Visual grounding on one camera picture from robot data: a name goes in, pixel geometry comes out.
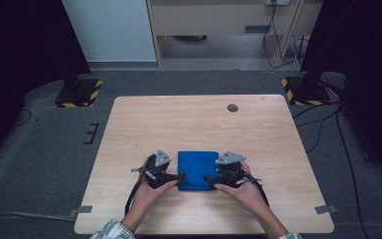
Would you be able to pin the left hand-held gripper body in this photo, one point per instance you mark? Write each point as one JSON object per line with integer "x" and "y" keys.
{"x": 155, "y": 174}

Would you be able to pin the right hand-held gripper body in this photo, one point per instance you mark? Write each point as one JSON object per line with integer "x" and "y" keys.
{"x": 230, "y": 174}

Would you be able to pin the blue cloth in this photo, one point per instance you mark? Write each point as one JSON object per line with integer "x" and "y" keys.
{"x": 195, "y": 169}

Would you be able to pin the person's right hand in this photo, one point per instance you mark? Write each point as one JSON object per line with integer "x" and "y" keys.
{"x": 248, "y": 194}

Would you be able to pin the person's left hand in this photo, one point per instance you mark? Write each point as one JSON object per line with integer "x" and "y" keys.
{"x": 147, "y": 200}

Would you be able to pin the grey round table grommet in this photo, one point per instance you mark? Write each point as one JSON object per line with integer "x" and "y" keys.
{"x": 232, "y": 108}

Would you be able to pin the black floor tape mark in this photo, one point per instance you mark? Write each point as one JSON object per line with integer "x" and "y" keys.
{"x": 93, "y": 132}

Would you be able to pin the grey tape piece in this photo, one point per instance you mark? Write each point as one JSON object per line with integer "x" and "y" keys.
{"x": 83, "y": 209}
{"x": 325, "y": 209}

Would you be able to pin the black stand base striped edge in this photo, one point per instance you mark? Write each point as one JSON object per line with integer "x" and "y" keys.
{"x": 306, "y": 94}
{"x": 79, "y": 94}

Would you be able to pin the white panel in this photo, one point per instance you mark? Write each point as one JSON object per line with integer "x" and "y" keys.
{"x": 109, "y": 30}

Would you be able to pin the light wooden desk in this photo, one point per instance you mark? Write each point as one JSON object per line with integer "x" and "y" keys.
{"x": 212, "y": 18}

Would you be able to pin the black curtain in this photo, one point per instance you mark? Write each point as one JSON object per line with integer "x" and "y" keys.
{"x": 368, "y": 49}
{"x": 20, "y": 49}

